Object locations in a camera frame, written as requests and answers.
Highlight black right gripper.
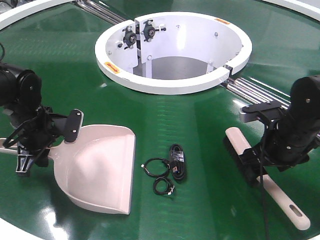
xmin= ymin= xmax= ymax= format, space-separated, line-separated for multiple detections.
xmin=238 ymin=111 xmax=320 ymax=187

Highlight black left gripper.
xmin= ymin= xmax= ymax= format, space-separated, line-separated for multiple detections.
xmin=2 ymin=106 xmax=67 ymax=177

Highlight beige hand brush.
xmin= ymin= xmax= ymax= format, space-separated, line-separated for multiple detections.
xmin=225 ymin=127 xmax=311 ymax=231

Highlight pink plastic dustpan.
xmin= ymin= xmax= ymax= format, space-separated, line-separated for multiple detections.
xmin=0 ymin=124 xmax=137 ymax=216

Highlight black USB cable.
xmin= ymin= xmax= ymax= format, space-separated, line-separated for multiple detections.
xmin=168 ymin=143 xmax=187 ymax=182

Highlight small black wire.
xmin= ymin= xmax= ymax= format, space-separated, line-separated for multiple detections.
xmin=152 ymin=176 xmax=176 ymax=196

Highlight large black wire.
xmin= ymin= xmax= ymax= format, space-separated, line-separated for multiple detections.
xmin=141 ymin=157 xmax=171 ymax=178

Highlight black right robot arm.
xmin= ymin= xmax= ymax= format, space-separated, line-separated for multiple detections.
xmin=236 ymin=75 xmax=320 ymax=186

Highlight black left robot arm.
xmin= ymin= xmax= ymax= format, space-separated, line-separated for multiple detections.
xmin=0 ymin=63 xmax=67 ymax=177

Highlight white outer rim bottom left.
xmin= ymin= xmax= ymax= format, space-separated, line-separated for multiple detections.
xmin=0 ymin=218 xmax=41 ymax=240

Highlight white rim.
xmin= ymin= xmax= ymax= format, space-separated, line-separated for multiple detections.
xmin=264 ymin=0 xmax=320 ymax=21
xmin=0 ymin=0 xmax=71 ymax=30
xmin=0 ymin=218 xmax=41 ymax=240

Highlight steel rollers right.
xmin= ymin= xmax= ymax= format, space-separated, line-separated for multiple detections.
xmin=220 ymin=77 xmax=291 ymax=123

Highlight steel rollers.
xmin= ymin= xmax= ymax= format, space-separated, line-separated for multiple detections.
xmin=220 ymin=77 xmax=291 ymax=123
xmin=74 ymin=0 xmax=127 ymax=25

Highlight white outer rim top left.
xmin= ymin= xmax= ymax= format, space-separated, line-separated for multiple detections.
xmin=0 ymin=0 xmax=71 ymax=30

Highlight steel rollers top left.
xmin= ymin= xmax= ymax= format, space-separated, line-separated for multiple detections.
xmin=74 ymin=0 xmax=127 ymax=25

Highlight white outer rim top right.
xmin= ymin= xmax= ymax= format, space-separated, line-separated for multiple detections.
xmin=264 ymin=0 xmax=320 ymax=21

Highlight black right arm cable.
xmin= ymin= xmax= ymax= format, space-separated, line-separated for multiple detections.
xmin=257 ymin=139 xmax=272 ymax=240

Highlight white central hub ring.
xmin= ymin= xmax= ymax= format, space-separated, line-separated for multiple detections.
xmin=94 ymin=11 xmax=253 ymax=95

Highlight left black bearing mount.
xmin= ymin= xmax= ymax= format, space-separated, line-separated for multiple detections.
xmin=122 ymin=26 xmax=137 ymax=49

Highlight black bearing mount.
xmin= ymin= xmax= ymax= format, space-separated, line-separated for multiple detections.
xmin=142 ymin=19 xmax=167 ymax=42
xmin=122 ymin=26 xmax=137 ymax=49

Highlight right black bearing mount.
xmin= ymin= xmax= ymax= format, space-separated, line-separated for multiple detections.
xmin=142 ymin=19 xmax=167 ymax=42

